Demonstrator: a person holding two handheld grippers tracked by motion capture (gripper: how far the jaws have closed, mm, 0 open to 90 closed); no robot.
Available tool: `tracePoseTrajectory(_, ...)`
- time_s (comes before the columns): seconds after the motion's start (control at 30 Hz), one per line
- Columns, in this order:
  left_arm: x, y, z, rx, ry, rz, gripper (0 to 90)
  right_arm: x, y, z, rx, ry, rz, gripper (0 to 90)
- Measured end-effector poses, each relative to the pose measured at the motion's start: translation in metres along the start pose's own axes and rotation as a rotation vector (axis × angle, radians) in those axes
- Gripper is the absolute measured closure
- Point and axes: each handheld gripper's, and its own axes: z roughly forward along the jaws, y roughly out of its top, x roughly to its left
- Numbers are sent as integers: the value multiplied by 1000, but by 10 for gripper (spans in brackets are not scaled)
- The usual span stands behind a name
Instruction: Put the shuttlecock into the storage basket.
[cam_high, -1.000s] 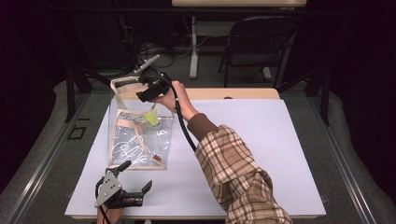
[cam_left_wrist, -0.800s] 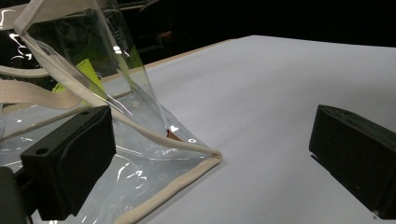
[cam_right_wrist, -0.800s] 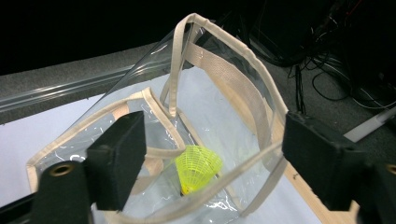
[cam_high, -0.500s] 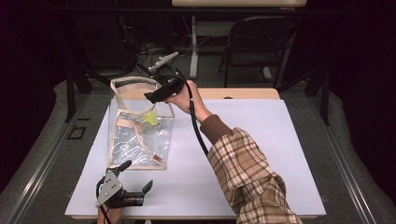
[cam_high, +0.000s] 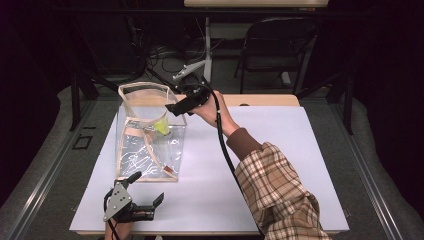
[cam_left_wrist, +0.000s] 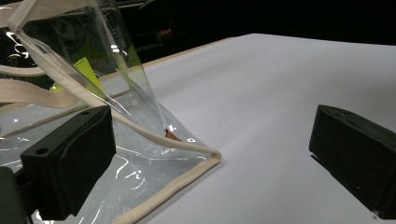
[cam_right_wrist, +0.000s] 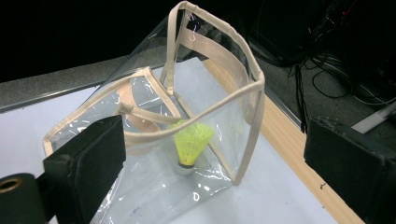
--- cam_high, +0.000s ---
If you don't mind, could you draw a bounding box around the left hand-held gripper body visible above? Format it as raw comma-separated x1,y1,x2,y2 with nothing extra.
102,179,157,224

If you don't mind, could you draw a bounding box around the black folding chair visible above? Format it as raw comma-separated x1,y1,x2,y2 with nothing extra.
233,17,318,96

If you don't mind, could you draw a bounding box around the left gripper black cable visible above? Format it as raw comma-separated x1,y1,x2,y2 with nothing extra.
103,188,122,240

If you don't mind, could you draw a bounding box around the white background table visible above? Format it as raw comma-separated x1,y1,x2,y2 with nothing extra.
183,0,330,83

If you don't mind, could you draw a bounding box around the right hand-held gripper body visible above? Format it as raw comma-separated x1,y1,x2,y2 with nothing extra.
172,59,213,116

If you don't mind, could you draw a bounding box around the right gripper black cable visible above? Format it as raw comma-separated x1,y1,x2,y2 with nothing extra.
203,83,266,240

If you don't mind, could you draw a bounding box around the transparent bag with beige trim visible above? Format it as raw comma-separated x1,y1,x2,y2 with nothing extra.
114,81,188,183

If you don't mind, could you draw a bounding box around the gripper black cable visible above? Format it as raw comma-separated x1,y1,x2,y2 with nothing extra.
103,188,122,240
203,83,266,240

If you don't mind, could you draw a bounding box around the yellow shuttlecock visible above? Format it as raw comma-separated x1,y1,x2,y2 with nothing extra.
152,116,171,136

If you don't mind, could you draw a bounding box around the black metal stand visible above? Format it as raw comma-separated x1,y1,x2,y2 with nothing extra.
69,71,100,132
294,71,355,136

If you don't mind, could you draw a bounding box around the bundle of floor cables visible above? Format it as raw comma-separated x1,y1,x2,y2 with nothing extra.
126,16,209,79

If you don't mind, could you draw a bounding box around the person's right hand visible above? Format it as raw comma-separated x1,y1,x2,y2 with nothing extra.
191,89,241,138

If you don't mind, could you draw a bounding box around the person's left hand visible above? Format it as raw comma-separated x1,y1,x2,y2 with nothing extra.
104,218,133,240

